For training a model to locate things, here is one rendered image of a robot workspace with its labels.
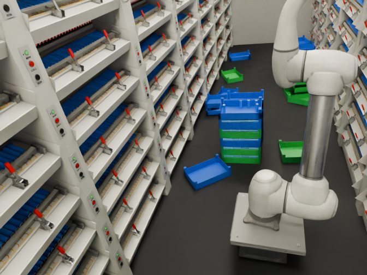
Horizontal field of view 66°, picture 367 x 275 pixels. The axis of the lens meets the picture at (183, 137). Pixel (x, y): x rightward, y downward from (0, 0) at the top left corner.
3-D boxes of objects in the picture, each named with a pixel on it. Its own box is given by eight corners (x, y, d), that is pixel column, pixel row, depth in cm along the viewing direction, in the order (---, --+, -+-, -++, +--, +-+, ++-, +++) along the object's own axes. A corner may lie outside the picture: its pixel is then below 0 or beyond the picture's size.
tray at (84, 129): (138, 85, 156) (140, 69, 150) (76, 149, 109) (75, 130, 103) (105, 73, 158) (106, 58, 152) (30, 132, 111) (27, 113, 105)
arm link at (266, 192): (252, 192, 155) (252, 161, 144) (286, 200, 148) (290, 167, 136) (244, 214, 143) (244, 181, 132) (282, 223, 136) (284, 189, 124)
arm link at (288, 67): (274, 41, 124) (308, 41, 118) (274, 79, 135) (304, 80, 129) (269, 53, 115) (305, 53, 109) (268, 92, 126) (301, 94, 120)
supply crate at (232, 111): (261, 106, 211) (261, 96, 206) (261, 119, 195) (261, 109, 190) (222, 106, 219) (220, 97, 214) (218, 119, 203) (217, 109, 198)
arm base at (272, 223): (285, 201, 155) (286, 193, 152) (278, 232, 138) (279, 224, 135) (252, 193, 162) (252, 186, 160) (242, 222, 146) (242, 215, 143)
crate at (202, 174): (218, 161, 227) (217, 153, 222) (231, 175, 211) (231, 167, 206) (184, 174, 219) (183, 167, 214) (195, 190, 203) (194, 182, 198)
